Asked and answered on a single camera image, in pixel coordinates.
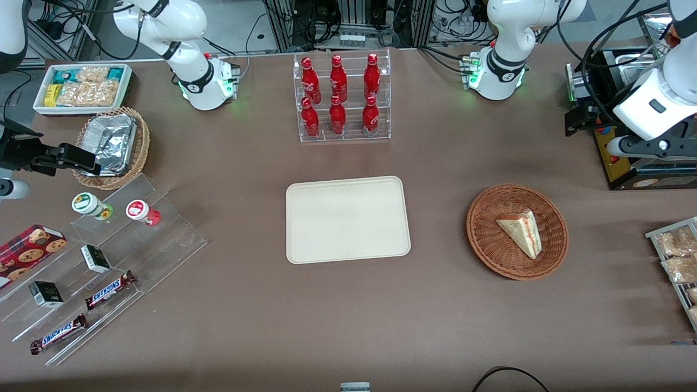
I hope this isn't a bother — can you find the triangular sandwich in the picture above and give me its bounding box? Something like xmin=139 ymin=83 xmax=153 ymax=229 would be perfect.
xmin=496 ymin=210 xmax=543 ymax=260

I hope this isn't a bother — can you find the black silver metal machine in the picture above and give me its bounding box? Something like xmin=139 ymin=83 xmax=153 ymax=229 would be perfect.
xmin=565 ymin=46 xmax=662 ymax=104

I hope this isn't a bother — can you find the red lid yogurt cup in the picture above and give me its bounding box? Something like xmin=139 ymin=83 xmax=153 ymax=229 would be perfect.
xmin=126 ymin=199 xmax=162 ymax=226

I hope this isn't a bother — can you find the aluminium profile frame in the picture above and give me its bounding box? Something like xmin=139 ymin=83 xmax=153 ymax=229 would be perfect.
xmin=25 ymin=0 xmax=101 ymax=62

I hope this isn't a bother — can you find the right snack tray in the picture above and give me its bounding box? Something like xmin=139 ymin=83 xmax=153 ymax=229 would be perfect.
xmin=645 ymin=217 xmax=697 ymax=333

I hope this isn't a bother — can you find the light wicker basket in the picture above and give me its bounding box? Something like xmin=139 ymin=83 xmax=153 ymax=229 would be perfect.
xmin=72 ymin=106 xmax=151 ymax=191

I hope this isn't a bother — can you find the white snack bin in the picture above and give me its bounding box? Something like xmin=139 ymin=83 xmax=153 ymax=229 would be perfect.
xmin=33 ymin=63 xmax=134 ymax=117

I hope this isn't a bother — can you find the small black carton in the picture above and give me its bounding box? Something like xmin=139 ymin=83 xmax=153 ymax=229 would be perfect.
xmin=28 ymin=280 xmax=64 ymax=309
xmin=81 ymin=244 xmax=112 ymax=274

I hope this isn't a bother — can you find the red cola bottle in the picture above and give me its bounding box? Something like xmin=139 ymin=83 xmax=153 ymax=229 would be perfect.
xmin=301 ymin=56 xmax=322 ymax=105
xmin=363 ymin=53 xmax=381 ymax=101
xmin=301 ymin=97 xmax=320 ymax=138
xmin=329 ymin=95 xmax=347 ymax=136
xmin=329 ymin=54 xmax=348 ymax=104
xmin=362 ymin=95 xmax=380 ymax=136

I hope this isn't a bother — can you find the green lid yogurt cup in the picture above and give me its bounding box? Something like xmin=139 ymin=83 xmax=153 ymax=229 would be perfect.
xmin=71 ymin=192 xmax=114 ymax=221

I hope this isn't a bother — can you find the black looped cable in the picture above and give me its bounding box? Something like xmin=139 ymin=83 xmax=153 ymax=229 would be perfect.
xmin=471 ymin=366 xmax=551 ymax=392

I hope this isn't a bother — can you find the red chocolate cookie box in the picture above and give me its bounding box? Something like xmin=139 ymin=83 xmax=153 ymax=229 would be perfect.
xmin=0 ymin=224 xmax=68 ymax=289

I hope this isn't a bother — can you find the aluminium foil container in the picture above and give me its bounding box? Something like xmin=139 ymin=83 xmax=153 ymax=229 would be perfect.
xmin=83 ymin=113 xmax=138 ymax=177

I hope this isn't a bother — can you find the clear acrylic stepped shelf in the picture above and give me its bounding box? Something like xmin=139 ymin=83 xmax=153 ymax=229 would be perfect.
xmin=0 ymin=173 xmax=209 ymax=366

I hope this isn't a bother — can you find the clear acrylic bottle rack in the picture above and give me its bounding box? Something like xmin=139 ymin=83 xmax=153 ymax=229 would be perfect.
xmin=293 ymin=49 xmax=392 ymax=143

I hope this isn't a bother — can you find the aluminium frame equipment rack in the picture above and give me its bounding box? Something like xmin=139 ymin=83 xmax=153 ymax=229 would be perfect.
xmin=264 ymin=0 xmax=436 ymax=52

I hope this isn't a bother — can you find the Snickers chocolate bar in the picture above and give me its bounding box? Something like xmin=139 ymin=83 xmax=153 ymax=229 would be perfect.
xmin=30 ymin=313 xmax=89 ymax=356
xmin=84 ymin=270 xmax=137 ymax=311

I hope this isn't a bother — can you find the brown wicker basket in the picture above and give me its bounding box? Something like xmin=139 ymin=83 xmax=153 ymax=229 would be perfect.
xmin=466 ymin=183 xmax=569 ymax=281

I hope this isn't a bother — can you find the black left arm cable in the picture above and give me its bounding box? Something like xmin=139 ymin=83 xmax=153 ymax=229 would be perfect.
xmin=555 ymin=0 xmax=673 ymax=128

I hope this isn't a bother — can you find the beige plastic tray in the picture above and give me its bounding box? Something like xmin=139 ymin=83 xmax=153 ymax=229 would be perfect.
xmin=286 ymin=175 xmax=411 ymax=265

